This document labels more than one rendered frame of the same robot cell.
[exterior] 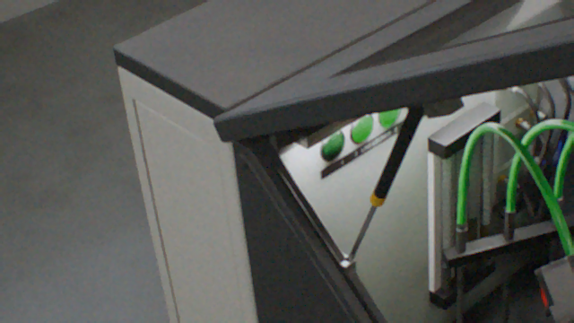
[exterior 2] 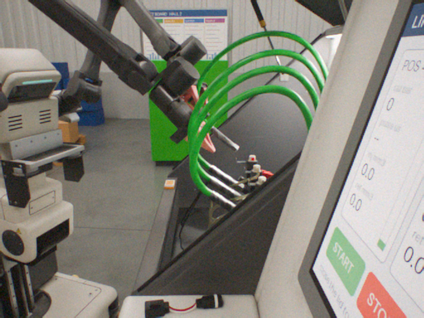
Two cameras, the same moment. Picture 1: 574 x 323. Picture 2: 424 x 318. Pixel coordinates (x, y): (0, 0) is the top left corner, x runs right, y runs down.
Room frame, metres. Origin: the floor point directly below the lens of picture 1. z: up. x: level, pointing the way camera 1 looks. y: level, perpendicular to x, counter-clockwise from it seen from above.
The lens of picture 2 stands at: (1.63, -1.14, 1.37)
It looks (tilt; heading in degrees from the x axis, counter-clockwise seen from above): 17 degrees down; 127
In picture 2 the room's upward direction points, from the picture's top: straight up
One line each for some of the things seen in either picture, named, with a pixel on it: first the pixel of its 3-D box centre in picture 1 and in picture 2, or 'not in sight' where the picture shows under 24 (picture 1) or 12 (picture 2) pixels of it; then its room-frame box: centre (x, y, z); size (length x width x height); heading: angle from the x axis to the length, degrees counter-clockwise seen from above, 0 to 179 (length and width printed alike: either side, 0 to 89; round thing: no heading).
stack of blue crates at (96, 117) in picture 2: not in sight; (67, 93); (-4.81, 2.65, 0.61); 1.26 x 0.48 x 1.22; 31
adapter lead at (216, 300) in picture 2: not in sight; (183, 304); (1.33, -0.81, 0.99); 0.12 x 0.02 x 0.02; 46
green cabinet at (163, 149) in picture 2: not in sight; (189, 110); (-1.34, 2.32, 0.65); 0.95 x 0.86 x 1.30; 39
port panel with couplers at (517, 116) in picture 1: (522, 123); not in sight; (1.57, -0.43, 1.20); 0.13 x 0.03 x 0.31; 128
